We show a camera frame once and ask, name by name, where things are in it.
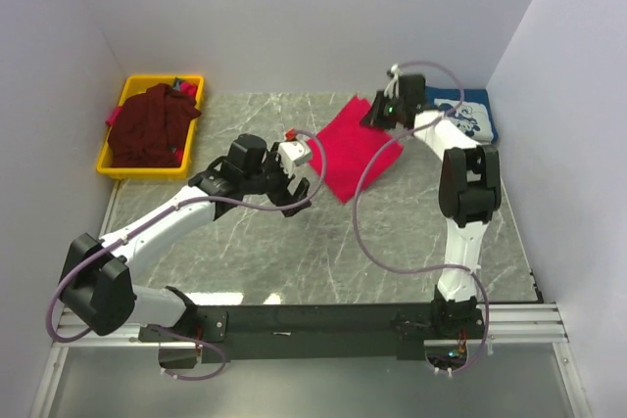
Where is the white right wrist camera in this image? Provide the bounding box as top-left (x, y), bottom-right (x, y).
top-left (383, 64), bottom-right (402, 99)

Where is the folded blue printed t-shirt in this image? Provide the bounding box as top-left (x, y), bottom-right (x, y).
top-left (425, 86), bottom-right (499, 144)

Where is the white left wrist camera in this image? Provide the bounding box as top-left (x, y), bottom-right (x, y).
top-left (277, 140), bottom-right (313, 177)

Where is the yellow plastic bin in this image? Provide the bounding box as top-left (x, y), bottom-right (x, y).
top-left (96, 74), bottom-right (205, 180)

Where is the dark maroon t-shirt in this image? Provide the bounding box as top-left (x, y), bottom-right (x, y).
top-left (108, 83), bottom-right (201, 168)

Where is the bright red t-shirt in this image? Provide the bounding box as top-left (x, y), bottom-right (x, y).
top-left (316, 95), bottom-right (392, 204)

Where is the aluminium frame rail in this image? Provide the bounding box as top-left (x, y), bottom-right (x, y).
top-left (52, 303), bottom-right (568, 348)

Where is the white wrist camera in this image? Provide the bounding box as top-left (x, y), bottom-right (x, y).
top-left (277, 140), bottom-right (313, 177)
top-left (383, 64), bottom-right (402, 99)

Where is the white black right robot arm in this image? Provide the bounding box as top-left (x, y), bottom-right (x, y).
top-left (361, 67), bottom-right (502, 339)

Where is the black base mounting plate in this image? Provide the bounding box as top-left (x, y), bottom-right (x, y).
top-left (138, 300), bottom-right (485, 360)

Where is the pink garment in bin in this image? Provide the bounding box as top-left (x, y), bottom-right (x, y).
top-left (105, 106), bottom-right (122, 127)

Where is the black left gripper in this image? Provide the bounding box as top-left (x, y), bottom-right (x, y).
top-left (243, 144), bottom-right (312, 216)

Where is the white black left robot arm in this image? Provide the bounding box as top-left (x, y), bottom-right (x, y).
top-left (53, 130), bottom-right (316, 342)

